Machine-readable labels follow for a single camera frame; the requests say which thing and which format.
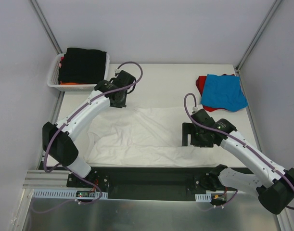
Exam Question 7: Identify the white t shirt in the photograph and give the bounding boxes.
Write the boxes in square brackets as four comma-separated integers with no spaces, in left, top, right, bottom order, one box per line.
[84,103,216,167]

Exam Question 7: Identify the blue t shirt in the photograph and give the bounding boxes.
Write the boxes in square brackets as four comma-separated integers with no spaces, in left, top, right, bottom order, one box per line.
[200,74,248,112]

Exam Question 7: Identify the white plastic basket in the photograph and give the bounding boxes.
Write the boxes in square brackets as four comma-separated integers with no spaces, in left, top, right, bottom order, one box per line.
[47,52,97,92]

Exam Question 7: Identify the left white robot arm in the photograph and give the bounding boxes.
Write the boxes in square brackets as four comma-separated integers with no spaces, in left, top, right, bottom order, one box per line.
[42,70,136,187]

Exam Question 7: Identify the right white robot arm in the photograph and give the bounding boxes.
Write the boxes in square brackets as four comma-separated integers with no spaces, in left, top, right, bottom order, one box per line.
[182,107,294,215]

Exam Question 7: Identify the black t shirt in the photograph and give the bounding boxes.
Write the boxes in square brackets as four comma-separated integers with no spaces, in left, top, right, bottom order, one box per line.
[58,47,107,84]

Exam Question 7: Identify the pink t shirt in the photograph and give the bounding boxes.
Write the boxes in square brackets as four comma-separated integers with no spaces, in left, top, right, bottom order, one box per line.
[58,56,64,68]

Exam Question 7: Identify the right white cable duct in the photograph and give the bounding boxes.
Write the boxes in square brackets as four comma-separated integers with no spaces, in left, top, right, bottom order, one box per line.
[195,193,212,203]

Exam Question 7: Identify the white cable duct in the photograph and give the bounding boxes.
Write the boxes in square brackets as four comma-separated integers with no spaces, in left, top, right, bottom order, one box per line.
[33,189,108,200]
[195,193,212,203]

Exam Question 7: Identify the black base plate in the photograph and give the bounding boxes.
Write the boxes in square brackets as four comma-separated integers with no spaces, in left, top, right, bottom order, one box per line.
[66,165,227,202]

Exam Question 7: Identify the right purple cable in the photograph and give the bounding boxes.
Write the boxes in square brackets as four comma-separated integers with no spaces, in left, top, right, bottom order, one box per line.
[184,93,294,212]

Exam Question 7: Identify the purple cable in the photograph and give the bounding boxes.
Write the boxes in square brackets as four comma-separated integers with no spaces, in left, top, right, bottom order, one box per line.
[31,62,143,214]
[184,93,294,212]

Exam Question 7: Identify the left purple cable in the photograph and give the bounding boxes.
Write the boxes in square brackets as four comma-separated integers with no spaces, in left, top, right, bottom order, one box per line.
[31,62,143,214]

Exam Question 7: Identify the left white cable duct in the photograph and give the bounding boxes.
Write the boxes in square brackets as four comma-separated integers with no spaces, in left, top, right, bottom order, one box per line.
[33,189,108,200]

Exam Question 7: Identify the aluminium rail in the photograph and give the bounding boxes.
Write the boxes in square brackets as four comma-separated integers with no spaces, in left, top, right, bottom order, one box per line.
[24,168,282,193]

